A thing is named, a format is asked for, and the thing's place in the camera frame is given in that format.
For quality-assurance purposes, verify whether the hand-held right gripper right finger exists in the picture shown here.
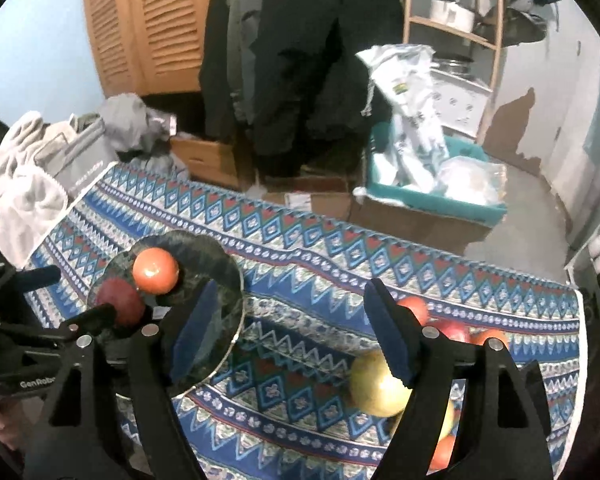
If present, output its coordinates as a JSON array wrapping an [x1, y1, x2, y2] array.
[[362, 277, 556, 480]]

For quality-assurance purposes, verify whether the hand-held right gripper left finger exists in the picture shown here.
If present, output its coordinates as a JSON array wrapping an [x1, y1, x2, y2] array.
[[22, 280, 221, 480]]

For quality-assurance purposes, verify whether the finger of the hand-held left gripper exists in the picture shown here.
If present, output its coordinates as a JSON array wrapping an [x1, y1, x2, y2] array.
[[2, 266, 62, 295], [55, 304, 117, 335]]

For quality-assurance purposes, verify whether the dark red apple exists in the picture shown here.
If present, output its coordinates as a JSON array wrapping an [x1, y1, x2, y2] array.
[[96, 278, 147, 327]]

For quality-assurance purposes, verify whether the orange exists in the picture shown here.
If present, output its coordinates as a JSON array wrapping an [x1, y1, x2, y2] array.
[[427, 435, 457, 472], [132, 247, 181, 295], [472, 328, 510, 348], [396, 296, 431, 328]]

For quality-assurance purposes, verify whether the large yellow apple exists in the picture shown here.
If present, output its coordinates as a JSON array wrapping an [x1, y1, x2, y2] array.
[[349, 349, 413, 417]]

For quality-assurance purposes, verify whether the bright red apple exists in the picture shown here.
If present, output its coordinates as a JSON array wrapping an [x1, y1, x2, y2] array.
[[432, 318, 472, 346]]

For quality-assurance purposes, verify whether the dark green glass plate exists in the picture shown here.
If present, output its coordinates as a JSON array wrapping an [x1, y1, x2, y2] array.
[[86, 232, 245, 400]]

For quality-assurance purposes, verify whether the small yellow apple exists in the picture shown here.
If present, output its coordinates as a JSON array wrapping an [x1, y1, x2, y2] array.
[[387, 399, 457, 442]]

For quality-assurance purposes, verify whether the white towel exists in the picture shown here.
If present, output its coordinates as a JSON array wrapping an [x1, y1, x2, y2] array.
[[0, 110, 78, 268]]

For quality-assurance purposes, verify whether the blue patterned blanket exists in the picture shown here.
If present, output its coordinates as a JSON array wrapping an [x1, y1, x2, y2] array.
[[17, 160, 588, 480]]

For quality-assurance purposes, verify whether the brown cardboard box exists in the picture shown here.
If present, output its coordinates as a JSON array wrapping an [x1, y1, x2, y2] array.
[[350, 195, 496, 256]]

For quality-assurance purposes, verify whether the teal box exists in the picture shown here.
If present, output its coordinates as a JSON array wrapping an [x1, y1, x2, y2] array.
[[352, 122, 508, 223]]

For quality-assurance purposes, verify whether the flat labelled cardboard box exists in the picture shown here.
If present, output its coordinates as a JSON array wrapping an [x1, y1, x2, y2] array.
[[250, 160, 366, 221]]

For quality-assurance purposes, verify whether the clear plastic bag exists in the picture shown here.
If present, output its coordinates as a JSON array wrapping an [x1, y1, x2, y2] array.
[[432, 155, 508, 206]]

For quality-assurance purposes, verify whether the grey clothing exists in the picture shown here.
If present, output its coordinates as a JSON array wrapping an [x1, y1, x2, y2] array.
[[97, 94, 173, 163]]

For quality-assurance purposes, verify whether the white printed plastic bag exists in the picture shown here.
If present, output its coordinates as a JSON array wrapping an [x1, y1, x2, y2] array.
[[356, 44, 451, 193]]

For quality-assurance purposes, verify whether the white patterned box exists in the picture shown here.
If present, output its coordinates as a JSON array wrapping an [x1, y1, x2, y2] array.
[[430, 72, 493, 136]]

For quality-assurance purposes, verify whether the metal pot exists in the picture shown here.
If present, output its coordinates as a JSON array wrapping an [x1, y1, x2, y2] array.
[[435, 55, 473, 76]]

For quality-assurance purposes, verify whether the wooden louvered cabinet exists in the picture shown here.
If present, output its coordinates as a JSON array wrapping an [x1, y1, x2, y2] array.
[[80, 0, 221, 98]]

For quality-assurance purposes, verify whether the black hanging coat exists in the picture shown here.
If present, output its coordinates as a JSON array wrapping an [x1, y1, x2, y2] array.
[[197, 0, 406, 171]]

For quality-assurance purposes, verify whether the grey hanging coat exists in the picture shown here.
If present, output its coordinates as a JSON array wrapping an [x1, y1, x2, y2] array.
[[225, 0, 268, 123]]

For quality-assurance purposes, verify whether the wooden shelf rack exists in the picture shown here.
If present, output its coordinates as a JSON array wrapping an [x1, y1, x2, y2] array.
[[402, 0, 511, 146]]

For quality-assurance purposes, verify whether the white pot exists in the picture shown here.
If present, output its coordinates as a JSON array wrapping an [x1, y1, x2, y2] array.
[[430, 0, 476, 31]]

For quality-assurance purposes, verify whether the dark olive bag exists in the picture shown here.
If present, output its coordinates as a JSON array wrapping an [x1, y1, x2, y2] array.
[[480, 2, 548, 46]]

